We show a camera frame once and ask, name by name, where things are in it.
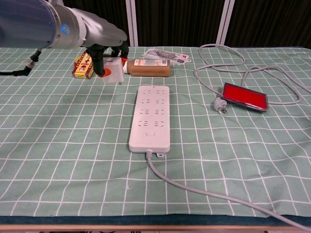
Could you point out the white partition post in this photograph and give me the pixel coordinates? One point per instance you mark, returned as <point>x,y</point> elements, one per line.
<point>132,24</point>
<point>224,24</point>

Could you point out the yellow red small box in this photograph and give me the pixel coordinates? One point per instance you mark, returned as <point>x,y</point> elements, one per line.
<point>83,69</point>

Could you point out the green checkered tablecloth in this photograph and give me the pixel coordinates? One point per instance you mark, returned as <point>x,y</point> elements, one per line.
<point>73,157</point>

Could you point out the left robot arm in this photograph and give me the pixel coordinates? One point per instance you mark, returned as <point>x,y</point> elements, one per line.
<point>29,21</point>

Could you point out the red flat box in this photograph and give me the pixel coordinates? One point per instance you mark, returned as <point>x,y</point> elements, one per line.
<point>245,97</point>

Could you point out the brown liquid bottle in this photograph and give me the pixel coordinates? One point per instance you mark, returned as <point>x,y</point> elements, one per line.
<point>150,69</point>

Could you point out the white power strip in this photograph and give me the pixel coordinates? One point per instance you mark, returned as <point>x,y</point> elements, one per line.
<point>150,121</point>

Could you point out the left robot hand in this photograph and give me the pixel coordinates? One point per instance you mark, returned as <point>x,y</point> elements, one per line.
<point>104,34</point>

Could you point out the white plug adapter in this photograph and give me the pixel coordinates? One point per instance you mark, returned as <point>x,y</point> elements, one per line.
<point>115,69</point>

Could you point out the clear white blister pack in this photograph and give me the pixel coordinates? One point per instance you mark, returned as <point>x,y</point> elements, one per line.
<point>165,55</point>

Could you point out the dark teal table underlay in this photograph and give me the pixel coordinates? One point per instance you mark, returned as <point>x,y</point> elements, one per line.
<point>73,220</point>

